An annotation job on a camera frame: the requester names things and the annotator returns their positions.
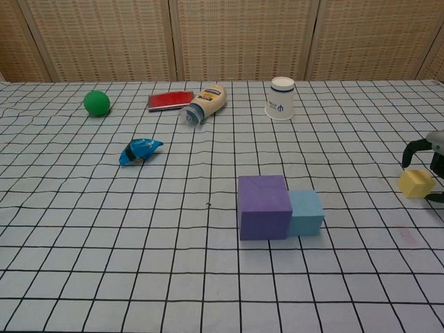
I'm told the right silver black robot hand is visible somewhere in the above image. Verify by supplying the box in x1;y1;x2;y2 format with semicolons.
402;129;444;205

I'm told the small yellow foam cube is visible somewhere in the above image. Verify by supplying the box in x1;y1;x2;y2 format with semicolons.
398;169;436;199

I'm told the light blue foam cube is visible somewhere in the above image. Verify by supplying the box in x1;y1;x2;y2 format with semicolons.
287;189;325;237

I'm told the upturned white paper cup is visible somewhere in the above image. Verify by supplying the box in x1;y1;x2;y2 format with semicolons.
264;76;296;121

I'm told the large purple foam cube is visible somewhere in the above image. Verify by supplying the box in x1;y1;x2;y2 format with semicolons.
237;175;293;241

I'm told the mayonnaise squeeze bottle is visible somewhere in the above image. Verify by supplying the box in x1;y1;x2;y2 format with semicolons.
178;83;228;128

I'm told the beige woven folding screen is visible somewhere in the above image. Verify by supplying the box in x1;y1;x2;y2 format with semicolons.
0;0;444;83

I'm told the red flat box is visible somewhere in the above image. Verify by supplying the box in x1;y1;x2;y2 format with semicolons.
147;90;194;113

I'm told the blue snack wrapper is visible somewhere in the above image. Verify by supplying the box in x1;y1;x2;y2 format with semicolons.
119;138;164;167

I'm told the green ball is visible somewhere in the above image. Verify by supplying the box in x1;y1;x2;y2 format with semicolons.
83;90;111;117

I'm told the light blue checkered tablecloth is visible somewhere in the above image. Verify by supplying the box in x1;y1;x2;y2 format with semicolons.
0;80;444;333

